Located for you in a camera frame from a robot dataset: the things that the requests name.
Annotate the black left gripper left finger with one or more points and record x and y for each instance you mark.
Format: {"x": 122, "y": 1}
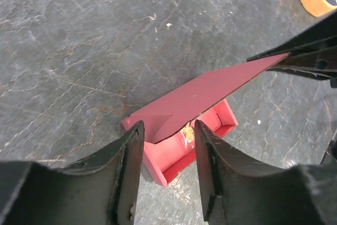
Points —
{"x": 100, "y": 188}

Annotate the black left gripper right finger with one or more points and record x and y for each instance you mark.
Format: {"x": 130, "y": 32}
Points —
{"x": 238, "y": 189}

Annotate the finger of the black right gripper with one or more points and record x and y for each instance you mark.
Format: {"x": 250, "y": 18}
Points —
{"x": 316, "y": 65}
{"x": 322, "y": 30}

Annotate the brown debris bit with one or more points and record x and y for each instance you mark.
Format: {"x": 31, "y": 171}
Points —
{"x": 187, "y": 133}

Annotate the pink paper box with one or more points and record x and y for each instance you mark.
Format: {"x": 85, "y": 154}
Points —
{"x": 202, "y": 98}

